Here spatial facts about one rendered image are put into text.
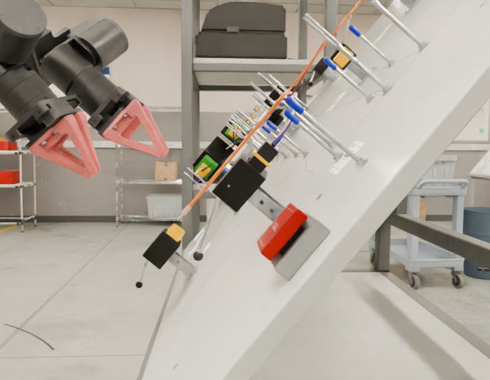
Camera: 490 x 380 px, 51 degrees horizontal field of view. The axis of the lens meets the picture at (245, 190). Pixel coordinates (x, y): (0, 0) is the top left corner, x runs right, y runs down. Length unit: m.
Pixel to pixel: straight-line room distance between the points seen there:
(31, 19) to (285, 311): 0.42
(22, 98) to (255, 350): 0.42
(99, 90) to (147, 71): 7.55
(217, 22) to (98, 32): 0.98
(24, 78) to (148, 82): 7.60
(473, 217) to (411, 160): 4.68
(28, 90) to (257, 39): 1.16
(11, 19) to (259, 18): 1.21
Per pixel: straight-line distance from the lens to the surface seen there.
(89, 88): 0.74
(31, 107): 0.67
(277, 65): 1.65
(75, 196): 8.44
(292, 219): 0.43
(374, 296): 1.38
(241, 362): 0.42
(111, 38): 0.80
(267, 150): 0.62
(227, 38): 1.73
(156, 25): 8.40
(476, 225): 5.09
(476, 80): 0.44
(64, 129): 0.66
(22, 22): 0.63
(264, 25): 1.75
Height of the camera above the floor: 1.18
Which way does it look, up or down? 5 degrees down
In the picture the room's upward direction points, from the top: straight up
